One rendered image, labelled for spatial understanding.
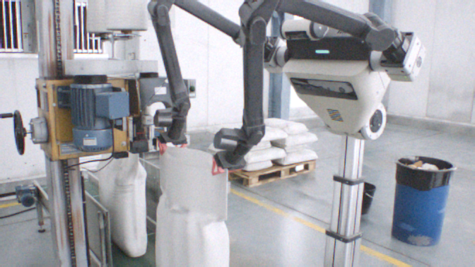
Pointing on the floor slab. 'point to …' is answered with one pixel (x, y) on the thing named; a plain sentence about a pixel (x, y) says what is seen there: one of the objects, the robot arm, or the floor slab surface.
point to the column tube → (54, 183)
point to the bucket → (367, 197)
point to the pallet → (250, 179)
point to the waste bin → (420, 199)
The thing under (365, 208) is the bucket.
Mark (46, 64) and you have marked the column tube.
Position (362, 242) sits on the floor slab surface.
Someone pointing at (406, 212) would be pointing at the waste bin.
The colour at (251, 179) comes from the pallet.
